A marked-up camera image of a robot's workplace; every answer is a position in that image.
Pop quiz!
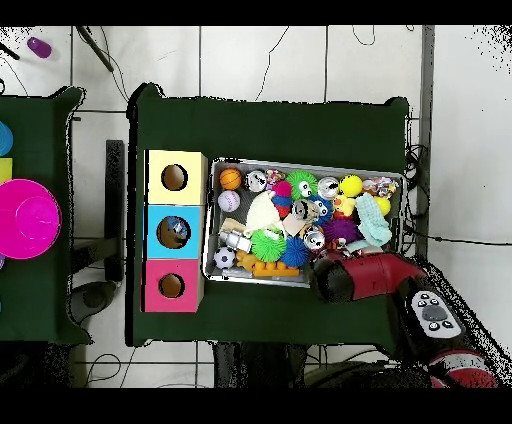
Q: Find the silver plastic toy truck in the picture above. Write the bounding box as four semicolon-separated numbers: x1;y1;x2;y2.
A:
218;230;252;253

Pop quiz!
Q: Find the crushed clear bottle blue label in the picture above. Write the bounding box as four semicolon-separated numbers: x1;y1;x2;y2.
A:
165;215;190;241

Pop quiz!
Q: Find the shallow metal mesh bin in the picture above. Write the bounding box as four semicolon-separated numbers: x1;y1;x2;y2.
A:
201;157;407;295

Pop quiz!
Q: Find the wooden box with three holes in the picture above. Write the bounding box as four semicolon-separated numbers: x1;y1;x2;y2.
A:
143;149;210;314

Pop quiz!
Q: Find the white toy baseball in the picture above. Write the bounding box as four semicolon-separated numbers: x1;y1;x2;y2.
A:
217;189;242;213

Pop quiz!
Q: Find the large green fuzzy eyed ball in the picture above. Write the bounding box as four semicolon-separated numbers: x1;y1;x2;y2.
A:
250;228;288;264

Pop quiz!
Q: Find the orange toy basketball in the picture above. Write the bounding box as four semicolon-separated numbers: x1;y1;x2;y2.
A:
218;167;244;191

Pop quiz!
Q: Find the small green fuzzy eyed ball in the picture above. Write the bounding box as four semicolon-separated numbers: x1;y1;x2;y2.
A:
285;170;319;202

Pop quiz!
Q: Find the black and white soccer ball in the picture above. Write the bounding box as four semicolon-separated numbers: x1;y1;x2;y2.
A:
213;246;236;270

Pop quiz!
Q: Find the blue fuzzy eyed ball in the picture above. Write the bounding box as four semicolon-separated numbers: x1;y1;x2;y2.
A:
308;194;334;226

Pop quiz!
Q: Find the dark green tablecloth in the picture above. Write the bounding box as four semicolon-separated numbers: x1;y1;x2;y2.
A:
0;86;93;346
125;82;410;347

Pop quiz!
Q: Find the purple spiky ball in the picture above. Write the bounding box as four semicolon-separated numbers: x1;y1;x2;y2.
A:
322;218;363;245

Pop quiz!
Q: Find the yellow smiley ball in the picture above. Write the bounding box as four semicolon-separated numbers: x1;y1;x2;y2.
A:
338;174;364;198

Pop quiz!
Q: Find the light blue cloth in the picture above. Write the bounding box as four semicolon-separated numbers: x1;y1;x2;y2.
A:
354;192;393;247

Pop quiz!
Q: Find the pink plastic object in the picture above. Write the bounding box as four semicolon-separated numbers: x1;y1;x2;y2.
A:
0;178;62;260

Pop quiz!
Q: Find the blue plastic object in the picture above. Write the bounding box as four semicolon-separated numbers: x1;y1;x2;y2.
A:
0;120;14;157

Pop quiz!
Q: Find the purple bottle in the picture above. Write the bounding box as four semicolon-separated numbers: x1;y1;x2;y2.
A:
26;36;53;60

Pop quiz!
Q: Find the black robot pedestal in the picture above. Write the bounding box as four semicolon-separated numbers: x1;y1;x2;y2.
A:
211;341;309;388

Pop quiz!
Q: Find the black power cable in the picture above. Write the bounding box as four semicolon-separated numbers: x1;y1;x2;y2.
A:
403;226;512;246

